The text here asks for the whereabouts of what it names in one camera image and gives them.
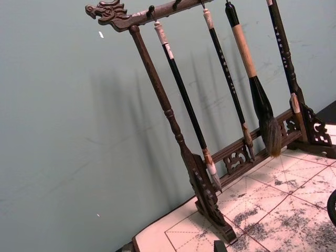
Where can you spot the black brush with white marks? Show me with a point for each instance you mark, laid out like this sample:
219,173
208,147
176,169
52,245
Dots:
283,50

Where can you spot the dark round object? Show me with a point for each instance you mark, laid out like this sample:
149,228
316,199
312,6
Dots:
332,207

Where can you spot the black brush with white cap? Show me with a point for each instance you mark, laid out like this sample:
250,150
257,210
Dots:
183,95

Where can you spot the carved dark wooden brush rack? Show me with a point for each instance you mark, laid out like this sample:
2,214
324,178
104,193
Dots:
148,64

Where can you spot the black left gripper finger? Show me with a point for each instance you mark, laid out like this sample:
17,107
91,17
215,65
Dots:
219,246

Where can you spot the thin black calligraphy brush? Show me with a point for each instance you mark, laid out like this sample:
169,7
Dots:
228,71

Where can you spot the white practice sheet, red grid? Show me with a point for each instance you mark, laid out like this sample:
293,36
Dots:
275,210

